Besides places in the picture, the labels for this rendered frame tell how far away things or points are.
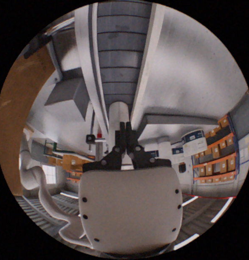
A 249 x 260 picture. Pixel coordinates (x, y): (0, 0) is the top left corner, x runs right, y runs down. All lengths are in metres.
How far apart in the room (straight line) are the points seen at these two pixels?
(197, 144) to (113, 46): 0.63
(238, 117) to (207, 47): 4.23
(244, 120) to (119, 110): 4.40
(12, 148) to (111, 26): 0.23
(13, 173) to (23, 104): 0.11
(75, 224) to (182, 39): 0.75
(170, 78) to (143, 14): 0.21
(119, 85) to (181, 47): 0.19
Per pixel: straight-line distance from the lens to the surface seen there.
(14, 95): 0.17
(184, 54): 0.27
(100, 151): 0.65
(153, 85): 0.29
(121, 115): 0.22
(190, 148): 0.65
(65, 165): 2.31
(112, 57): 0.18
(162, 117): 0.44
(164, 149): 0.57
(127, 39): 0.17
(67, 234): 0.54
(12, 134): 0.16
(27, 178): 0.63
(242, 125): 4.43
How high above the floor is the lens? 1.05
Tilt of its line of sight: 24 degrees down
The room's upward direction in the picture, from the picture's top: 177 degrees clockwise
